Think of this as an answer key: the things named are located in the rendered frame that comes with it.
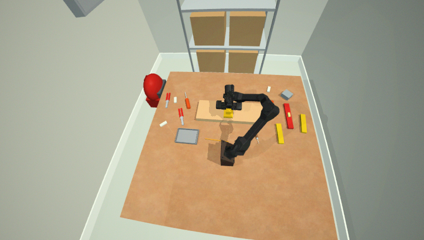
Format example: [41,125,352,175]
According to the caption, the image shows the red flat bar with yellow patch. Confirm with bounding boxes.
[283,103,294,130]

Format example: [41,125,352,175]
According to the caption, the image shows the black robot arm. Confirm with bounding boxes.
[223,84,280,160]

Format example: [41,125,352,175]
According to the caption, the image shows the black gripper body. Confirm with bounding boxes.
[216,100,242,111]

